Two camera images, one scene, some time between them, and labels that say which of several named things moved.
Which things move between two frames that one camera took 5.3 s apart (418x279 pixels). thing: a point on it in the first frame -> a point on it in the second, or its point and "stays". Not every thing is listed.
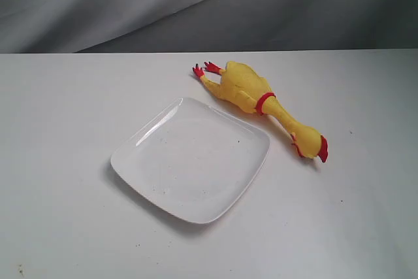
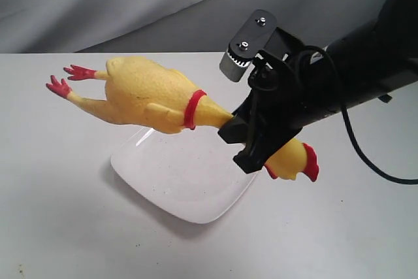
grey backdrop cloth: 100,9 stays
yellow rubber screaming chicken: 243,90 -> 148,97
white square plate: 192,160 stays
